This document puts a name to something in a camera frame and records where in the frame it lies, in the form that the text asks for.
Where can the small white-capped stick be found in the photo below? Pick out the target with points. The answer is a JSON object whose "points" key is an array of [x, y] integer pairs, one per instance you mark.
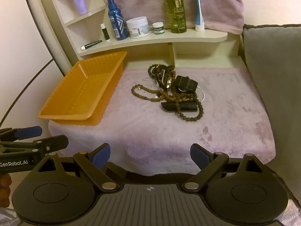
{"points": [[105, 33]]}

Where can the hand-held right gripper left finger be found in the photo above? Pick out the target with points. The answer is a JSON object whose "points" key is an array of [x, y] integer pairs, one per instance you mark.
{"points": [[101, 155]]}

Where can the white panel with black line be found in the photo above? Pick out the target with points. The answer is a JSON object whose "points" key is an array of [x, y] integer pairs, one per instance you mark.
{"points": [[21, 51]]}

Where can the purple tube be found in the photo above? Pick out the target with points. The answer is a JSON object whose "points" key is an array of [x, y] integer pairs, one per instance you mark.
{"points": [[80, 0]]}

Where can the dark green tube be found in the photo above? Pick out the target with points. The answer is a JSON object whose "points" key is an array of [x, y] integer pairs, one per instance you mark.
{"points": [[93, 44]]}

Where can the small green-label jar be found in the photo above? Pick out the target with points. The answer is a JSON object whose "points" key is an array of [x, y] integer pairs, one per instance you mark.
{"points": [[158, 29]]}

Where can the person's left hand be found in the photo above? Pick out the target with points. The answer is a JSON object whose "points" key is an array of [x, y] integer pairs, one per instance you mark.
{"points": [[4, 188]]}

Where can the orange plastic tray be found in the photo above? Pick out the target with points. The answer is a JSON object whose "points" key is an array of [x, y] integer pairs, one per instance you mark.
{"points": [[80, 91]]}

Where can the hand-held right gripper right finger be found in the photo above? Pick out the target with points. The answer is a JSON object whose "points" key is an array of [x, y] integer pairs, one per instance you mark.
{"points": [[199, 155]]}

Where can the cream shelf unit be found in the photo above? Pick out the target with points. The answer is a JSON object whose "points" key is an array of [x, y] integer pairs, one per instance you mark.
{"points": [[141, 40]]}

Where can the grey cushion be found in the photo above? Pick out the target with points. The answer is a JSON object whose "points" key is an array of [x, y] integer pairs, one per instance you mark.
{"points": [[277, 75]]}

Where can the white and blue tube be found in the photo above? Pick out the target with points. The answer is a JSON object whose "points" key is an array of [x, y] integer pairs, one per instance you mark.
{"points": [[199, 14]]}

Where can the pink fluffy mat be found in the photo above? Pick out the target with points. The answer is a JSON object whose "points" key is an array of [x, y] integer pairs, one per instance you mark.
{"points": [[152, 131]]}

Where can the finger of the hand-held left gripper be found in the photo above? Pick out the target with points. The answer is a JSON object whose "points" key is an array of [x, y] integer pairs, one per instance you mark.
{"points": [[28, 132], [51, 142]]}

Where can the black watch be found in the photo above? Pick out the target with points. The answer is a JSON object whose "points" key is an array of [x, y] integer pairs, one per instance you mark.
{"points": [[187, 83]]}

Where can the blue spray bottle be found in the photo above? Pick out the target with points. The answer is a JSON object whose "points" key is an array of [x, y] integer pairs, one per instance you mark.
{"points": [[116, 21]]}

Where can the white cream jar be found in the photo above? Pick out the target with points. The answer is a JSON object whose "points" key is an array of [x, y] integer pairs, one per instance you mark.
{"points": [[138, 27]]}

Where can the pink hanging towel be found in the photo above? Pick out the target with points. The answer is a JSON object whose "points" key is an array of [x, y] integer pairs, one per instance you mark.
{"points": [[145, 0]]}

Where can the green spray bottle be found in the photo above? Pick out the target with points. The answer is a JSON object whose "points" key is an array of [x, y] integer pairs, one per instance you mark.
{"points": [[176, 11]]}

